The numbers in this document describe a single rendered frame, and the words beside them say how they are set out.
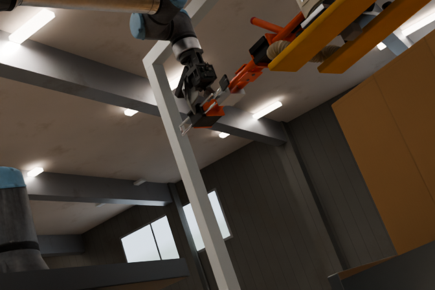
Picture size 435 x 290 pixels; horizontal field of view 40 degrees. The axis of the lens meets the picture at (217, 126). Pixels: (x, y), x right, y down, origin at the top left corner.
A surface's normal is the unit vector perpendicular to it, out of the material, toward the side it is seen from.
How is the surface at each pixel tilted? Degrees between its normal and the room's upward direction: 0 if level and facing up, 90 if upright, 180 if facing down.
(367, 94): 90
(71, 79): 90
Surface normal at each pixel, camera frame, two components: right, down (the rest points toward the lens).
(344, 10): 0.35, 0.86
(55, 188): 0.79, -0.45
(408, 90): -0.77, 0.04
